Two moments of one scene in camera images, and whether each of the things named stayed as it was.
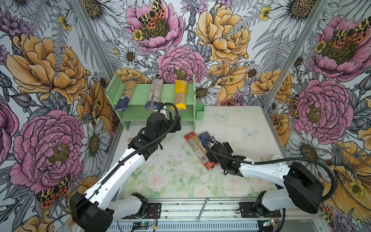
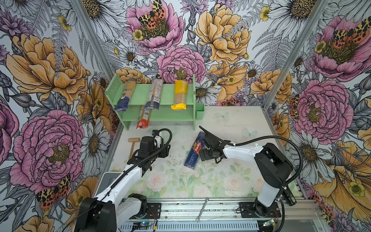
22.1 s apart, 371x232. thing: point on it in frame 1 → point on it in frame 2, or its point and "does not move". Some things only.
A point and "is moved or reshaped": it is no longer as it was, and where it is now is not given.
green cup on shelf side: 200,111 does not move
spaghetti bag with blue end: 123,102 does not move
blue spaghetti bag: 205,135 is moved or reshaped
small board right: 268,223 does not move
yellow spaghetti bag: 180,88 does not move
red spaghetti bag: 200,149 → 144,113
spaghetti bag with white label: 154,94 does not move
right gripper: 211,157 → 206,155
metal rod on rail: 197,218 does not move
